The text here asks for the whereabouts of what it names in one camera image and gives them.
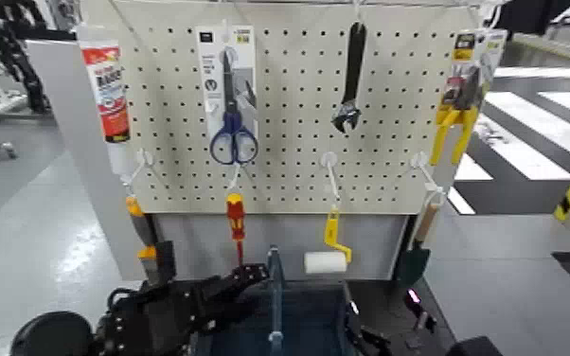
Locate red yellow screwdriver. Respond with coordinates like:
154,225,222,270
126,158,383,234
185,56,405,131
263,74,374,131
224,192,246,268

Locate yellow pliers in package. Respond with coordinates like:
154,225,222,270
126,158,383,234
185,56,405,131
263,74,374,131
429,28,508,168

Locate black cable drag chain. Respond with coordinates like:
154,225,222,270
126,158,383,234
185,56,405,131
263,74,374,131
0,0,51,115

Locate black monitor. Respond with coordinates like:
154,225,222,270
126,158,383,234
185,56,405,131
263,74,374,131
492,0,570,37

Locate grey display stand panel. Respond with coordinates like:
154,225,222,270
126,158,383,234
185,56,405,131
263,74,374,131
25,39,410,282

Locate yellow handled white paint roller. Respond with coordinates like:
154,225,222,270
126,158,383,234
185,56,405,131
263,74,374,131
304,208,353,275

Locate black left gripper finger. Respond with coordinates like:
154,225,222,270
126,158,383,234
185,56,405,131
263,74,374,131
343,296,366,351

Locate blue plastic crate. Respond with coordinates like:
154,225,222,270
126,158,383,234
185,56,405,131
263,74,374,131
192,244,362,356

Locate black device with pink light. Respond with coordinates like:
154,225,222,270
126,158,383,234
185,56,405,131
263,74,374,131
403,287,440,333

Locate green trowel wooden handle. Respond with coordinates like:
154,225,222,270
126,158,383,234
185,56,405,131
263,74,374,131
397,198,441,288

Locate black adjustable wrench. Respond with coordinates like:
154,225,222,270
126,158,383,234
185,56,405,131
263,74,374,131
330,21,367,134

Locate white pegboard hook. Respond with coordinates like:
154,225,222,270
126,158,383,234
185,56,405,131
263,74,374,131
410,151,446,196
226,163,244,194
319,151,342,210
119,148,156,188

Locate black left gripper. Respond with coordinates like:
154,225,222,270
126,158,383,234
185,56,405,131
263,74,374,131
97,263,270,356

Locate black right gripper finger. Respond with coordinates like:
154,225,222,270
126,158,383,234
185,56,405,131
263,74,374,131
362,327,395,356

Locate blue scissors in package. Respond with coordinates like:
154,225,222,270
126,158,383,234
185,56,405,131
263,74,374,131
194,25,259,167

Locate white red sealant tube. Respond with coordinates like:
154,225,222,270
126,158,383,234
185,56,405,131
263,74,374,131
76,26,134,176

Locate cream perforated pegboard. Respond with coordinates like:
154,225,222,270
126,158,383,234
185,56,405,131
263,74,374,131
108,0,483,216

